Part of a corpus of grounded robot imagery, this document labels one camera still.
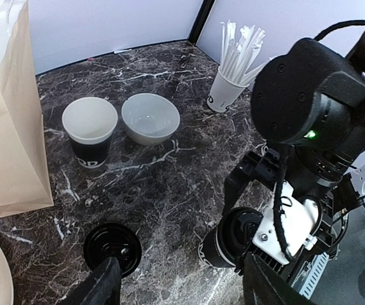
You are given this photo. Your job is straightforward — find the black right frame post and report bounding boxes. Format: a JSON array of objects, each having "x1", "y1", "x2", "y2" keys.
[{"x1": 188, "y1": 0, "x2": 215, "y2": 44}]

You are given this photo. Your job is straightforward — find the white paper bowl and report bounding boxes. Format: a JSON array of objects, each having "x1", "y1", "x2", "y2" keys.
[{"x1": 121, "y1": 93, "x2": 181, "y2": 146}]

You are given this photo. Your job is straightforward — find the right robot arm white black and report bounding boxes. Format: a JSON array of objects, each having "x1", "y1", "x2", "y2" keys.
[{"x1": 224, "y1": 20, "x2": 365, "y2": 265}]

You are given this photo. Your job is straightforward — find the stack of black paper cups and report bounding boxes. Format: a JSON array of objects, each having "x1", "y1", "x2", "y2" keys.
[{"x1": 62, "y1": 97, "x2": 118, "y2": 169}]

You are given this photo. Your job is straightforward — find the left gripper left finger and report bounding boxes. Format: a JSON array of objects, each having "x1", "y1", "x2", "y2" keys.
[{"x1": 59, "y1": 257, "x2": 121, "y2": 305}]

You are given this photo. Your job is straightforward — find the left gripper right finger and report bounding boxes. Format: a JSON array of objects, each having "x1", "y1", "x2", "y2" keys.
[{"x1": 242, "y1": 253, "x2": 313, "y2": 305}]

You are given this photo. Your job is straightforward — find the white cup holding straws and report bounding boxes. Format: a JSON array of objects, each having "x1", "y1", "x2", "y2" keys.
[{"x1": 206, "y1": 66, "x2": 247, "y2": 113}]

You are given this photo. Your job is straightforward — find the stack of black cup lids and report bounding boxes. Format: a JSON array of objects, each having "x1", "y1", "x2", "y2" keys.
[{"x1": 83, "y1": 222, "x2": 142, "y2": 278}]

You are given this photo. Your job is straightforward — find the white slotted cable duct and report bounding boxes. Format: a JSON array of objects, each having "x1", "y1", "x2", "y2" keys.
[{"x1": 291, "y1": 253, "x2": 329, "y2": 299}]

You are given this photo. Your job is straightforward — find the bundle of white wrapped straws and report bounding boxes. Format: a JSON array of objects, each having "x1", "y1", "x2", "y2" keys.
[{"x1": 219, "y1": 20, "x2": 273, "y2": 87}]

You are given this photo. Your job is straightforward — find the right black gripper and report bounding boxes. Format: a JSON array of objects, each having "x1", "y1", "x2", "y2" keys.
[{"x1": 223, "y1": 37, "x2": 365, "y2": 264}]

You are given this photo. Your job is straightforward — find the brown paper bag white handles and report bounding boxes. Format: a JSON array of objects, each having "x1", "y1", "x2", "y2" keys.
[{"x1": 0, "y1": 1, "x2": 53, "y2": 217}]

